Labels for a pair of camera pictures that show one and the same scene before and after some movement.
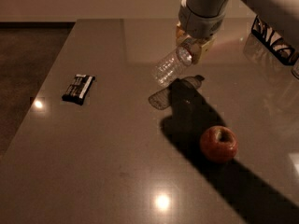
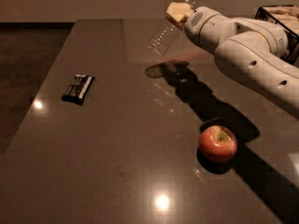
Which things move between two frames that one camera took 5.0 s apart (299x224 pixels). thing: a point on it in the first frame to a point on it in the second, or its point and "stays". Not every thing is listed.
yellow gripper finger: [180, 35] to [177, 9]
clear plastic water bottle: [187, 54] to [169, 30]
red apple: [219, 144] stays
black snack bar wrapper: [78, 89] stays
